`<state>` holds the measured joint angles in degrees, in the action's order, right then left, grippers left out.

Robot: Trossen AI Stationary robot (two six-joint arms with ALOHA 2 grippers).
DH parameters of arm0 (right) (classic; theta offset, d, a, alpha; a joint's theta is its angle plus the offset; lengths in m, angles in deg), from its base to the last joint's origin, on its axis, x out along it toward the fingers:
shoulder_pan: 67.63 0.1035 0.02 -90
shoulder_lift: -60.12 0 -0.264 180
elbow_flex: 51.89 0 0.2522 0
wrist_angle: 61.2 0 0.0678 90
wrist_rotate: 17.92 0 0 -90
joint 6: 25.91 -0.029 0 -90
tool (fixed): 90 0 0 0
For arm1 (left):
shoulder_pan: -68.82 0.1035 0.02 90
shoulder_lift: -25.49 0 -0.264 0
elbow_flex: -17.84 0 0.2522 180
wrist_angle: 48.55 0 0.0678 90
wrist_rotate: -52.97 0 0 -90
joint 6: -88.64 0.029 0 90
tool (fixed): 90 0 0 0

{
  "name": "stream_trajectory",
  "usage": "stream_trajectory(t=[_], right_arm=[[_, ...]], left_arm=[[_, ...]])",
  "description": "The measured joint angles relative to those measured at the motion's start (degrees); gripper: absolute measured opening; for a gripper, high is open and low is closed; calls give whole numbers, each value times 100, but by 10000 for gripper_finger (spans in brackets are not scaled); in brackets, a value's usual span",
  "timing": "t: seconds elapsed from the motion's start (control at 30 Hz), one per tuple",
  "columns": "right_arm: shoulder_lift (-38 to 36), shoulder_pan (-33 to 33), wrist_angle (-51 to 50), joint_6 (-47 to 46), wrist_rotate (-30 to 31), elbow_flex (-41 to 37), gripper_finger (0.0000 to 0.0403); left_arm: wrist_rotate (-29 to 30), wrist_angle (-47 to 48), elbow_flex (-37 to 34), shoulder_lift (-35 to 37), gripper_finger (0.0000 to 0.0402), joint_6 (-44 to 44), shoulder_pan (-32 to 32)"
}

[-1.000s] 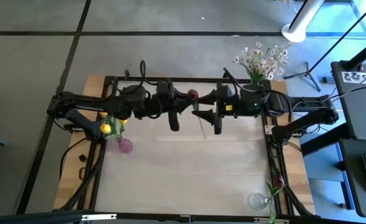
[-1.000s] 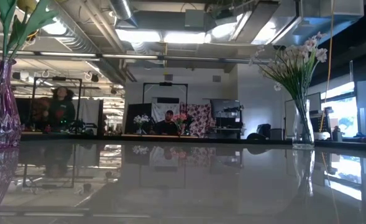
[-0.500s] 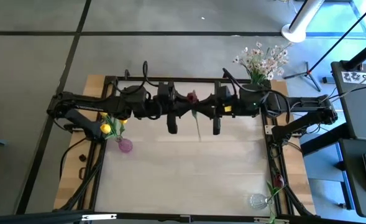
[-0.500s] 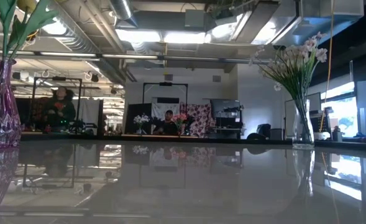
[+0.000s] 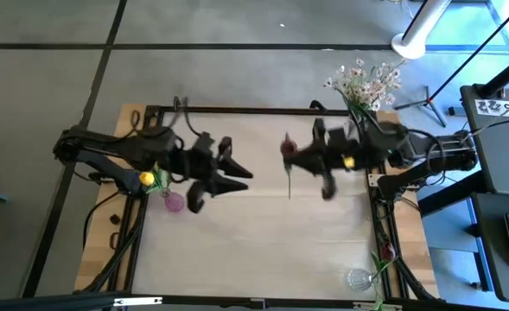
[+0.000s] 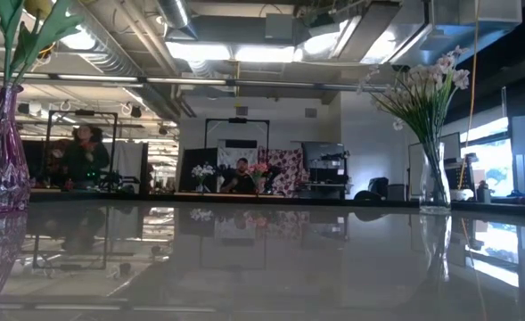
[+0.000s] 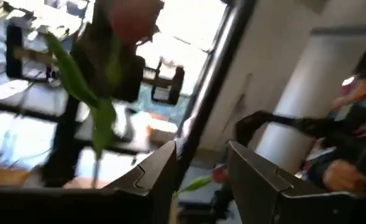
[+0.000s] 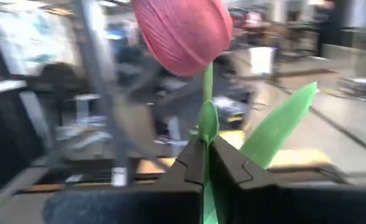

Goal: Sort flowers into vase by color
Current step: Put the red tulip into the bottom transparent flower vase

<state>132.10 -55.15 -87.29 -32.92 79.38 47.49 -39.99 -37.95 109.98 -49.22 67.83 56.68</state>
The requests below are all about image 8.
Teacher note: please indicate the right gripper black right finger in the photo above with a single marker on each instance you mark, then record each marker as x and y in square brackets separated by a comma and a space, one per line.
[279, 205]

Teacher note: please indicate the grey upright post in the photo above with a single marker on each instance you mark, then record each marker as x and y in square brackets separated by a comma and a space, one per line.
[92, 62]

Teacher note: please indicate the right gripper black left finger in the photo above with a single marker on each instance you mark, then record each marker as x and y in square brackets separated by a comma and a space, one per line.
[139, 202]

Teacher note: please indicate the red artificial tulip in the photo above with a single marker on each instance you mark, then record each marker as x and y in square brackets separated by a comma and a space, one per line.
[182, 34]

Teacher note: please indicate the black metal table frame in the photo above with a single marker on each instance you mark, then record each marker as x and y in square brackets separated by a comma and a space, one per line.
[310, 172]

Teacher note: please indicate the white bin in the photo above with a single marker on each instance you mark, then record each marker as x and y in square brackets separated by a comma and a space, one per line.
[262, 60]

